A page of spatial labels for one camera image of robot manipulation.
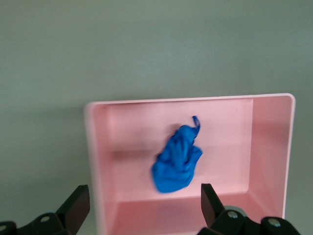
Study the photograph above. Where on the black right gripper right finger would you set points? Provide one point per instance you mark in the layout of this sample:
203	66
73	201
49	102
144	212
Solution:
217	213

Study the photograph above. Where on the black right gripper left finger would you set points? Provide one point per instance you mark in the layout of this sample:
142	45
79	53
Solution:
71	210

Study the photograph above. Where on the blue glove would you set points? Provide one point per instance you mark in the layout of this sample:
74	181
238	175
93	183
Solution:
177	161

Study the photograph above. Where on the pink plastic bin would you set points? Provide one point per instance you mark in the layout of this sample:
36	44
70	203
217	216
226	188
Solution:
220	159

